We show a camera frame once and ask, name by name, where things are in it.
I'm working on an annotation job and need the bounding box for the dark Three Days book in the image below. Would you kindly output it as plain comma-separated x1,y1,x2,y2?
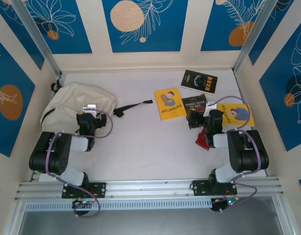
181,94,209,130

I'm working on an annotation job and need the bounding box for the cream canvas backpack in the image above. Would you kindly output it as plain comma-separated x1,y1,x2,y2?
40,78,153,137

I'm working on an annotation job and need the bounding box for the small red notebook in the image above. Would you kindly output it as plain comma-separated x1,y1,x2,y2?
195,128,210,150

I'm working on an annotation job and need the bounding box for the yellow book blue-haired figure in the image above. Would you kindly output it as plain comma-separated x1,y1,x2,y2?
215,103,255,128

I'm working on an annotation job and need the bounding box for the yellow book cartoon boy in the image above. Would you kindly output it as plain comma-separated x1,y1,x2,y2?
154,87,187,121

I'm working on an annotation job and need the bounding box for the black book gold lettering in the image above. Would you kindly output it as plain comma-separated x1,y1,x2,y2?
180,69,218,95

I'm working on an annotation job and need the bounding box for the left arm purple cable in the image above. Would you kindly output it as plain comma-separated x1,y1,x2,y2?
46,109,114,218

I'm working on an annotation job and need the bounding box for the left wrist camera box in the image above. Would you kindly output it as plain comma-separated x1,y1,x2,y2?
82,104,97,116

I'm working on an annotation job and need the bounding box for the blue floral wall panel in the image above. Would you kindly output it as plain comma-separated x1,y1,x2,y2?
102,0,189,53
259,23,301,152
0,0,45,71
201,0,265,51
25,0,93,54
248,0,301,66
0,34,36,158

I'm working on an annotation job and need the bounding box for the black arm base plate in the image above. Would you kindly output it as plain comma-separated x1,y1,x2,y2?
61,182,107,199
192,179,238,196

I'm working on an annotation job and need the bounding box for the aluminium mounting rail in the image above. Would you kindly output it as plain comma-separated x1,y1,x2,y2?
14,180,285,201

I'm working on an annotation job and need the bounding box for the aluminium frame post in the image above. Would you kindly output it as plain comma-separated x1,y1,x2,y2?
12,0,62,78
233,0,275,74

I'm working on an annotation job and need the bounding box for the grey slotted cable duct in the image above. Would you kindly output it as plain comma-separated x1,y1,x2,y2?
24,198,212,212

